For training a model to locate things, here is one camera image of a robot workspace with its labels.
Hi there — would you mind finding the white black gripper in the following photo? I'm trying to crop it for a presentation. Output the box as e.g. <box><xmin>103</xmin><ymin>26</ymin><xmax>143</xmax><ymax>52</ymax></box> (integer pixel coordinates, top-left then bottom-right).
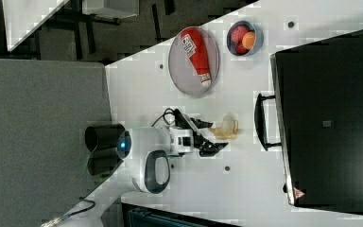
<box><xmin>169</xmin><ymin>109</ymin><xmax>228</xmax><ymax>157</ymax></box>

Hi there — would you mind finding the plush peeled banana toy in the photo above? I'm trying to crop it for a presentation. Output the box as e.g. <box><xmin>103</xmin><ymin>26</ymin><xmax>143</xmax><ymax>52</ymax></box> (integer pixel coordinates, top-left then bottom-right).
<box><xmin>209</xmin><ymin>114</ymin><xmax>238</xmax><ymax>140</ymax></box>

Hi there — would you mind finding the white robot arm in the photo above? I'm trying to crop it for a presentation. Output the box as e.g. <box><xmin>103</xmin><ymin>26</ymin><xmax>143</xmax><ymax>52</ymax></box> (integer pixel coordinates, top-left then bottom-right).
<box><xmin>41</xmin><ymin>108</ymin><xmax>227</xmax><ymax>227</ymax></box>

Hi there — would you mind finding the plush red ketchup bottle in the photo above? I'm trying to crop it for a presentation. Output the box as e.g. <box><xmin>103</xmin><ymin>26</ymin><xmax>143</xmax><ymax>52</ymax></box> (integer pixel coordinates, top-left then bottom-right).
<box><xmin>181</xmin><ymin>27</ymin><xmax>212</xmax><ymax>88</ymax></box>

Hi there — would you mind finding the orange plush fruit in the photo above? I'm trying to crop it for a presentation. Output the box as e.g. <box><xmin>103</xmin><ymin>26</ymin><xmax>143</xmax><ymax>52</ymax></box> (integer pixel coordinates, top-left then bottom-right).
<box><xmin>242</xmin><ymin>31</ymin><xmax>255</xmax><ymax>49</ymax></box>

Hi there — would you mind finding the red plush fruit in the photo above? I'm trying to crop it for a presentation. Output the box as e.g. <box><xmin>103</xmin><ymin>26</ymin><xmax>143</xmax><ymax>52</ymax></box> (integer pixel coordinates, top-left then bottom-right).
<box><xmin>231</xmin><ymin>26</ymin><xmax>249</xmax><ymax>55</ymax></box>

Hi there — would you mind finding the small blue bowl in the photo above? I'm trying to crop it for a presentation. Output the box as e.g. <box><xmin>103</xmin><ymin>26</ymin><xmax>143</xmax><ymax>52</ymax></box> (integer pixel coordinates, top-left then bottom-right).
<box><xmin>227</xmin><ymin>21</ymin><xmax>264</xmax><ymax>57</ymax></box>

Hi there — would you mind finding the silver black toaster oven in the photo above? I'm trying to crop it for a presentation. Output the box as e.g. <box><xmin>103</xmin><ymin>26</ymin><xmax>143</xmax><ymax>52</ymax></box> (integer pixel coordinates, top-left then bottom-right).
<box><xmin>270</xmin><ymin>29</ymin><xmax>363</xmax><ymax>215</ymax></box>

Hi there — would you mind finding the grey partition panel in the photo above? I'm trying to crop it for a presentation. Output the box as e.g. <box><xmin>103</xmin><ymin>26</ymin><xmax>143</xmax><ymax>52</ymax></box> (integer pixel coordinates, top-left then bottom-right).
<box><xmin>0</xmin><ymin>60</ymin><xmax>111</xmax><ymax>227</ymax></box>

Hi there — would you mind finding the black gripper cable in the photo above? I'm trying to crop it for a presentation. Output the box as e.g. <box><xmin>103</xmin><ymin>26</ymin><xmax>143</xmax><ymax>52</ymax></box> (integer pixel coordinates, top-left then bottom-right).
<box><xmin>150</xmin><ymin>107</ymin><xmax>178</xmax><ymax>129</ymax></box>

